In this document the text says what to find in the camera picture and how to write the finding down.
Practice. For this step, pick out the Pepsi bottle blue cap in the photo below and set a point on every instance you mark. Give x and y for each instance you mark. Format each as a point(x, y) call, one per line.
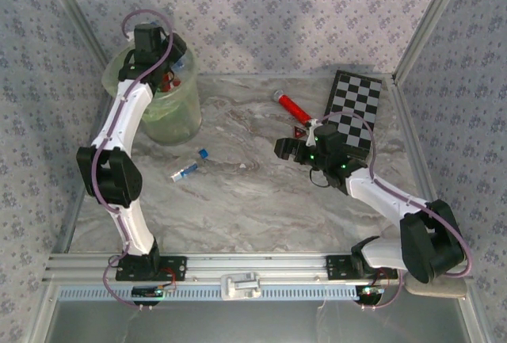
point(183, 66)

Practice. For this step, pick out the red label bottle white cap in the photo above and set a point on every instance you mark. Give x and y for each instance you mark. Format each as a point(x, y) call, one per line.
point(169, 82)

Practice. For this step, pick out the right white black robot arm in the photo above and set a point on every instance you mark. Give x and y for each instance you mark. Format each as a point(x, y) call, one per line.
point(376, 188)

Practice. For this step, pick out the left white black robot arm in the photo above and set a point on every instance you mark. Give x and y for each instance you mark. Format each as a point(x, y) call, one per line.
point(126, 109)

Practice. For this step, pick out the green plastic bin liner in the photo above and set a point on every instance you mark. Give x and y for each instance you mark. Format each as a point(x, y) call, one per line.
point(111, 77)

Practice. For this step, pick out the translucent plastic waste bin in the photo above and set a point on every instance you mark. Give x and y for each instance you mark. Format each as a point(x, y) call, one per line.
point(182, 117)

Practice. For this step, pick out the small red triangle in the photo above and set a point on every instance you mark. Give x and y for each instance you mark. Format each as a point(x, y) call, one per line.
point(298, 134)

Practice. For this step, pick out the red glitter tube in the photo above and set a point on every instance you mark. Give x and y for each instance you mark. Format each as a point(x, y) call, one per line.
point(293, 107)

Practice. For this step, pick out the black grey checkerboard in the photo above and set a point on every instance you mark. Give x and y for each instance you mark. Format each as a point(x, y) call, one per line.
point(356, 97)

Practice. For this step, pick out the slim clear bottle blue cap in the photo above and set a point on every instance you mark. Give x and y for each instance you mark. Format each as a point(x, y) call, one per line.
point(186, 168)

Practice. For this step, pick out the grey metal latch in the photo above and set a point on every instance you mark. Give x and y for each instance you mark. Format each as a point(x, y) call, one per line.
point(239, 285)

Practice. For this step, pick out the grey oval pad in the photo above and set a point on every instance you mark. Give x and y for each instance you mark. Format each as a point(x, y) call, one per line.
point(443, 289)

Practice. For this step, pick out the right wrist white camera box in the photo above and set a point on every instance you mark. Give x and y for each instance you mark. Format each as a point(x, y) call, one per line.
point(311, 133)

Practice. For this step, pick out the aluminium frame post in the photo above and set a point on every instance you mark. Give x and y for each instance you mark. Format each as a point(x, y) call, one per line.
point(76, 14)
point(434, 14)

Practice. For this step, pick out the aluminium side rail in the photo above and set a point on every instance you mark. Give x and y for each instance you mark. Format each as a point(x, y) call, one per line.
point(405, 113)
point(66, 224)

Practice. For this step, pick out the long aluminium mounting rail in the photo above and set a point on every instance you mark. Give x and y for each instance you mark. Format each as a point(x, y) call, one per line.
point(277, 265)

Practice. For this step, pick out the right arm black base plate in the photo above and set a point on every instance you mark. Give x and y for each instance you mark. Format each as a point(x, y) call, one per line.
point(336, 267)

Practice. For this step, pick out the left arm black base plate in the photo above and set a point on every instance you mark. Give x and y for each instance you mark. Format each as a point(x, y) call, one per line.
point(174, 267)

